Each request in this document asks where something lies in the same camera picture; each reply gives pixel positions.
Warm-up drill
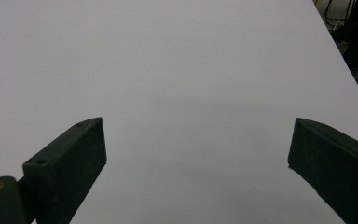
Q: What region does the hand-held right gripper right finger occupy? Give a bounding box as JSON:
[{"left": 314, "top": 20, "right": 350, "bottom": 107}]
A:
[{"left": 287, "top": 117, "right": 358, "bottom": 224}]

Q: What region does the black cable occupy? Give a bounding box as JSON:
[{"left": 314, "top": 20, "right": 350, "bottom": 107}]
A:
[{"left": 324, "top": 0, "right": 354, "bottom": 28}]

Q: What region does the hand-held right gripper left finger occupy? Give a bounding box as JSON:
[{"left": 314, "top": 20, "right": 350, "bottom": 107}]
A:
[{"left": 21, "top": 117, "right": 108, "bottom": 224}]

